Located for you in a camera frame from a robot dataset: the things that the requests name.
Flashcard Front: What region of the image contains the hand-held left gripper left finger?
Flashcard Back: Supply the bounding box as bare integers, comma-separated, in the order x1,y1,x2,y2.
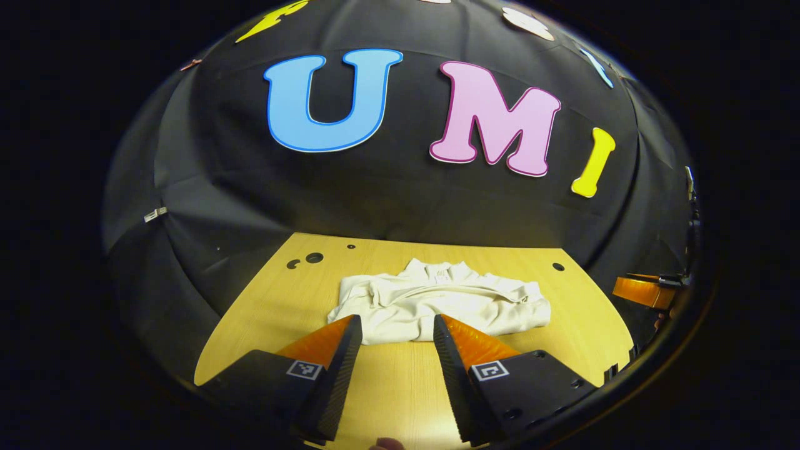
199,314,363,444

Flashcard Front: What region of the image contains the white sweatshirt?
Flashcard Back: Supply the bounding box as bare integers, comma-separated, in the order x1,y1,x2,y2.
327,258,552,346

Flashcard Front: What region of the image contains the black backdrop cloth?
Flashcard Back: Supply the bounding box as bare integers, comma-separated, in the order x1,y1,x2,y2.
103,0,699,382

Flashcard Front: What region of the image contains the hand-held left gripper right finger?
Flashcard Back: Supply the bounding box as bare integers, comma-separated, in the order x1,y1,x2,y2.
433,314,598,446

